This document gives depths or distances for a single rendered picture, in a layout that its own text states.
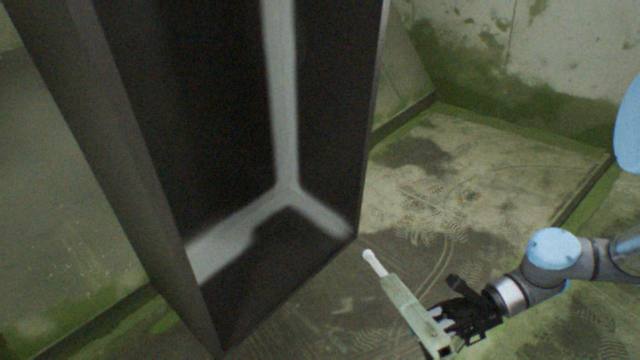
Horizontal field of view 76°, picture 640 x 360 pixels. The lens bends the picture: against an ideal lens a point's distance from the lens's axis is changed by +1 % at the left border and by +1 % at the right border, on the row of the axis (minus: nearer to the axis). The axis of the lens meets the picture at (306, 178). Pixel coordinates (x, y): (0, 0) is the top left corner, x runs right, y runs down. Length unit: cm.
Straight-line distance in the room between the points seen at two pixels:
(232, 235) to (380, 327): 69
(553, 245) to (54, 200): 176
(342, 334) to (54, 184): 132
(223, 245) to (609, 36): 202
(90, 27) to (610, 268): 99
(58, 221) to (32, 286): 26
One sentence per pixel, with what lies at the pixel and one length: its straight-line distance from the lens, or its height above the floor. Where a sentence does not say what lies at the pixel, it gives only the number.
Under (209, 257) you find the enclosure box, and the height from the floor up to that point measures 52.
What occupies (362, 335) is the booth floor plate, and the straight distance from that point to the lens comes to 170.
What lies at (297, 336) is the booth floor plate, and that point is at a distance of 173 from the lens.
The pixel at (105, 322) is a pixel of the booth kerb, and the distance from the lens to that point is 203.
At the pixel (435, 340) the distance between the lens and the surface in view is 93.
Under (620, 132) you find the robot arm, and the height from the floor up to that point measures 122.
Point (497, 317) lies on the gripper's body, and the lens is 111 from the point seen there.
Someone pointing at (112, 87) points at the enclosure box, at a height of 132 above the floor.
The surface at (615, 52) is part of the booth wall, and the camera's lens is 252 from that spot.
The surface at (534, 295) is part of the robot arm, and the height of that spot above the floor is 65.
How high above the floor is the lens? 149
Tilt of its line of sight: 36 degrees down
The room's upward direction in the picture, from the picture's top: 11 degrees counter-clockwise
